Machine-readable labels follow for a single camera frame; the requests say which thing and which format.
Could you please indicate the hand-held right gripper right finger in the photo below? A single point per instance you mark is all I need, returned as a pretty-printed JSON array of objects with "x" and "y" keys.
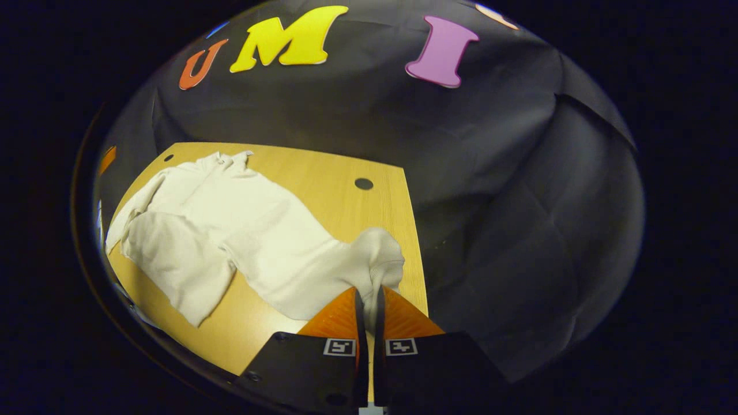
[{"x": 379, "y": 369}]

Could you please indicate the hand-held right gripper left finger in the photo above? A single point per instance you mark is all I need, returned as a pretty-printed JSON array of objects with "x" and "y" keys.
[{"x": 362, "y": 369}]

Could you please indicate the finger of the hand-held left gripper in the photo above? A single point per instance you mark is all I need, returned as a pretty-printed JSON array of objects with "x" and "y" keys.
[{"x": 106, "y": 160}]

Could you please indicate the cream sweatshirt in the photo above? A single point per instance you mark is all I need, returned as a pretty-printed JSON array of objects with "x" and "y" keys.
[{"x": 259, "y": 230}]

